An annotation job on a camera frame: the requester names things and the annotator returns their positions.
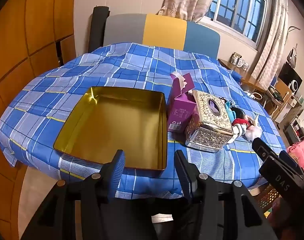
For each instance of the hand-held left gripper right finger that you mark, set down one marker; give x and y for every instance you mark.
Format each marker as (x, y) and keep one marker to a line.
(185, 177)

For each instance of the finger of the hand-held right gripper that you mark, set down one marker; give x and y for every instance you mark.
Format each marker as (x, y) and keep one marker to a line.
(288, 158)
(261, 148)

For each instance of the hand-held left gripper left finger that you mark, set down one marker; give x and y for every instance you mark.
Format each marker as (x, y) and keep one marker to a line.
(119, 165)

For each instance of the clear plastic bag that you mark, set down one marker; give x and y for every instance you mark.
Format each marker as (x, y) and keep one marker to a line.
(253, 133)

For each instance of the white sock with blue stripe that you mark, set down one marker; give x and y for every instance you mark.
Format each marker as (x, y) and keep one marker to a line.
(238, 131)

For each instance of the red fuzzy sock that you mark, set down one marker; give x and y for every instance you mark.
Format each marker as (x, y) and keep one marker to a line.
(241, 122)

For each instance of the gold square tin box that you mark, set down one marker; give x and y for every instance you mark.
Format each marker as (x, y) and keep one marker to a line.
(112, 125)

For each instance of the blue plush toy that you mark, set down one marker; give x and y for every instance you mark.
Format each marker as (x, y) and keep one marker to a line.
(230, 112)

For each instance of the pink blanket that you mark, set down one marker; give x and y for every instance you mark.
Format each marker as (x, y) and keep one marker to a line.
(300, 152)

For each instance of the woven rattan chair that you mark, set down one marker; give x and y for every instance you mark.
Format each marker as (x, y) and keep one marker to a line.
(266, 196)

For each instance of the ornate silver tissue box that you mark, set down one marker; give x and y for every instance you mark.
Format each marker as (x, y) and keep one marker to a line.
(209, 130)

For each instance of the purple cardboard box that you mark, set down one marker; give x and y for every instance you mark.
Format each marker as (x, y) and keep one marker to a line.
(178, 110)

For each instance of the white round fan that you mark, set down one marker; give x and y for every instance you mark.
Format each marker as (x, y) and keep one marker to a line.
(294, 86)

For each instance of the wooden desk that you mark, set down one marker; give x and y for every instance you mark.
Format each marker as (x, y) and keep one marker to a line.
(244, 77)

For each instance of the black monitor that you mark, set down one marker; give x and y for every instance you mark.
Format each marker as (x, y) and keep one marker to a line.
(290, 76)

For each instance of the packets on desk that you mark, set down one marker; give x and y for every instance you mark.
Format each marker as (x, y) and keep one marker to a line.
(239, 61)

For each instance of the blue plaid bed sheet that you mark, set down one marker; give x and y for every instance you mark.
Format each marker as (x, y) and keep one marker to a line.
(117, 65)

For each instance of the striped beige curtain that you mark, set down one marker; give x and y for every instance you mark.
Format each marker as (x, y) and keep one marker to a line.
(271, 35)

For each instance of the black chair back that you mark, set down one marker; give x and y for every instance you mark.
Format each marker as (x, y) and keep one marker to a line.
(98, 27)

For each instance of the grey yellow blue headboard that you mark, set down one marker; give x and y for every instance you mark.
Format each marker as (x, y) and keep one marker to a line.
(164, 30)

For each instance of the window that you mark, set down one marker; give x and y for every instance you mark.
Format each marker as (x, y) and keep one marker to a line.
(239, 7)

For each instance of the wooden wardrobe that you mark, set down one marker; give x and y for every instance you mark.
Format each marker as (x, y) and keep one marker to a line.
(27, 30)

